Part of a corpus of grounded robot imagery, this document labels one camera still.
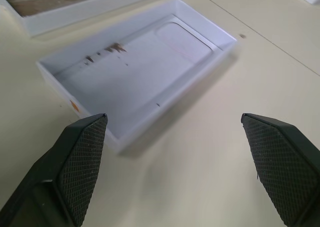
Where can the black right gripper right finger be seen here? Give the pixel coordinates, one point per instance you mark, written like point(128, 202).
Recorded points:
point(282, 167)

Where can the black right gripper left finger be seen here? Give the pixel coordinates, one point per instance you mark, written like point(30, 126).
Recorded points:
point(50, 177)

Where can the orange phone case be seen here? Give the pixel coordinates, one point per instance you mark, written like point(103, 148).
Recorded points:
point(62, 18)

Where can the white cardboard box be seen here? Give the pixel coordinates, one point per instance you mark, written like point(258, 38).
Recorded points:
point(125, 82)

